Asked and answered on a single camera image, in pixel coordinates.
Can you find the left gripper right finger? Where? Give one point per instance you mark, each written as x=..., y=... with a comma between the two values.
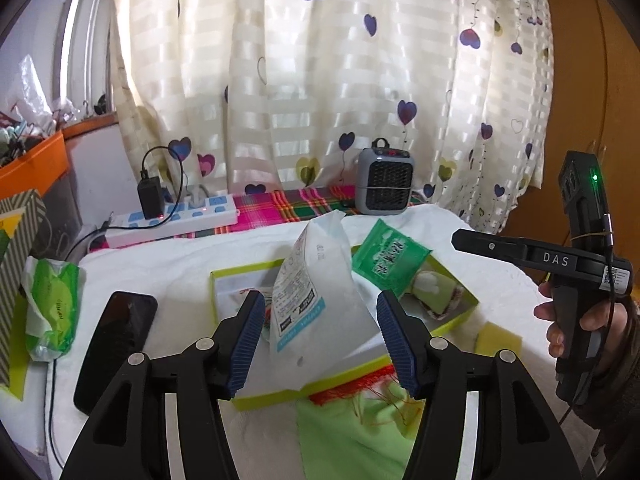
x=517, y=437

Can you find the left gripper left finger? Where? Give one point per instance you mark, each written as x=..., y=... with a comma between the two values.
x=125, y=435

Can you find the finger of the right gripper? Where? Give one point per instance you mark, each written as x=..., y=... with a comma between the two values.
x=514, y=250

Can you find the yellow sponge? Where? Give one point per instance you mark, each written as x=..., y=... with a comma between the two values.
x=493, y=338

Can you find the green patterned cloth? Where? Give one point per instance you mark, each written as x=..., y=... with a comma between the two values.
x=435, y=295

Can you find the green tea packet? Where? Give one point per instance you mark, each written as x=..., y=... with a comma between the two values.
x=389, y=259

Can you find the red chinese knot tassel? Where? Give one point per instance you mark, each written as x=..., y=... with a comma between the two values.
x=381, y=387

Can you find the light green microfiber cloth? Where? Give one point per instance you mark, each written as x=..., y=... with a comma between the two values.
x=334, y=445

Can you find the white cotton pads bag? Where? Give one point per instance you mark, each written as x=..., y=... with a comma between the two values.
x=314, y=293

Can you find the lime green shallow box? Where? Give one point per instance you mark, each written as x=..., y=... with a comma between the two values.
x=359, y=355

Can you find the black smartphone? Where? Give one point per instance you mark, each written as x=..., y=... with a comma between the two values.
x=121, y=331

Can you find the lime green box base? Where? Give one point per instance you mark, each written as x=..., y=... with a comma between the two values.
x=19, y=357

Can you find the grey mini space heater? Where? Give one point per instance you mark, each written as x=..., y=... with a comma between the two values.
x=384, y=179

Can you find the green wet wipes pack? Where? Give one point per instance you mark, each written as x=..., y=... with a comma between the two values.
x=52, y=290

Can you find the white blue power strip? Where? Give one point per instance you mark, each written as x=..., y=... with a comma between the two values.
x=132, y=229

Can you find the black charger adapter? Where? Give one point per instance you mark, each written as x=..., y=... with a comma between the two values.
x=151, y=197

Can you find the pink red plaid cloth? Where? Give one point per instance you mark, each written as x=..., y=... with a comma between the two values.
x=269, y=209

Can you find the orange storage box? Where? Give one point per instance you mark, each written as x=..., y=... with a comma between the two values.
x=37, y=170

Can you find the heart patterned cream curtain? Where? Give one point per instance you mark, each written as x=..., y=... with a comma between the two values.
x=248, y=96

